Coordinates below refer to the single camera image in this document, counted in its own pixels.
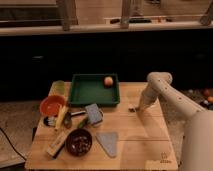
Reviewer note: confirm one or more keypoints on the small black white object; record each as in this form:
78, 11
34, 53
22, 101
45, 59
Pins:
49, 121

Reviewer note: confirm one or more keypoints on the grey sponge block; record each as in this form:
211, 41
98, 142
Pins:
94, 114

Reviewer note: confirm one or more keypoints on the orange plastic bowl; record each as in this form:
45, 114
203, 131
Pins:
50, 105

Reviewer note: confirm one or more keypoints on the peach fruit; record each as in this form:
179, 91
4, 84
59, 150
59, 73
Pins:
108, 81

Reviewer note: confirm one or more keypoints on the wooden block brush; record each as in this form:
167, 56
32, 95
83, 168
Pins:
54, 147

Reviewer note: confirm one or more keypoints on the yellow banana toy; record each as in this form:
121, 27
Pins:
61, 115

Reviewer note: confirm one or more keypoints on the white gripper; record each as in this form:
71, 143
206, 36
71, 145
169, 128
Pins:
147, 98

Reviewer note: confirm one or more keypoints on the green plastic tray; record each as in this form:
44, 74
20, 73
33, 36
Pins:
89, 88

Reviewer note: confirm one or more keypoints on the silver fork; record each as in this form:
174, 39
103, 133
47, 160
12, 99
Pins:
132, 109

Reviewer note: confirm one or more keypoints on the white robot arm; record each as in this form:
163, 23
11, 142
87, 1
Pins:
197, 144

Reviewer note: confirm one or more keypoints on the metal spoon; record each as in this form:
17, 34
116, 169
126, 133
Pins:
68, 117

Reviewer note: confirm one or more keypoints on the grey triangular cloth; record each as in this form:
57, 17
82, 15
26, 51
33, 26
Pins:
108, 141

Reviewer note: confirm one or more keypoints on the dark bowl with food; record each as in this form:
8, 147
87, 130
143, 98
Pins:
78, 142

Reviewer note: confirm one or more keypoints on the green vegetable toy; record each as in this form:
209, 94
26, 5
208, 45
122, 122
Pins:
83, 123

